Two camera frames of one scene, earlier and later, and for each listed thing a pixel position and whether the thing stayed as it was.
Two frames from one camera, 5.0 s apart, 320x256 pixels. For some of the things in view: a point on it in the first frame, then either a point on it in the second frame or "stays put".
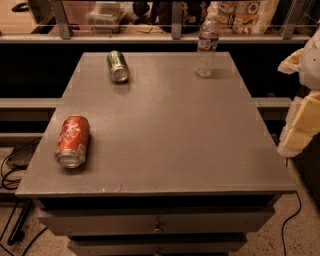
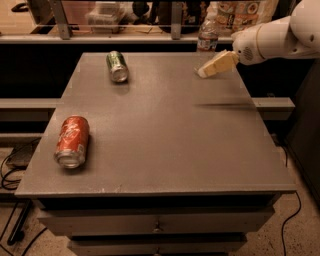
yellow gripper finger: x=303 y=124 to x=245 y=51
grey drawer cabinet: x=178 y=163 stays put
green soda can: x=119 y=69 stays put
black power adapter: x=21 y=156 stays put
